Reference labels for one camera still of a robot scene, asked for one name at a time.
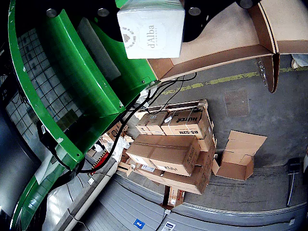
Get large cardboard box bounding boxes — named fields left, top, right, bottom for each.
left=129, top=144, right=216, bottom=195

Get small labelled cardboard box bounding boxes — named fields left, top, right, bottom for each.
left=136, top=111, right=169, bottom=135

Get long cardboard box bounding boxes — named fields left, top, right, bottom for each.
left=125, top=134, right=202, bottom=177

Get green metal shelf structure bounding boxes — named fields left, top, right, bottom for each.
left=8, top=0, right=161, bottom=231

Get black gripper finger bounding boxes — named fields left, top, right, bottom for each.
left=40, top=0, right=124, bottom=43
left=182, top=0, right=262, bottom=43

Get open empty cardboard box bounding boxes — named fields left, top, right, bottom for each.
left=211, top=129, right=268, bottom=181

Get black floor cables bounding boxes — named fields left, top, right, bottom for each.
left=51, top=72, right=198, bottom=174

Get tall white product box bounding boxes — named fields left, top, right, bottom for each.
left=116, top=0, right=186, bottom=60

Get small red printed carton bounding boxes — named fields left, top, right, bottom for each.
left=160, top=185, right=186, bottom=210

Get divided cardboard box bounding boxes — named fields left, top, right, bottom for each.
left=146, top=0, right=308, bottom=93

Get cardboard box printed BS-52M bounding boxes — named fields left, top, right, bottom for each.
left=161, top=107, right=214, bottom=140

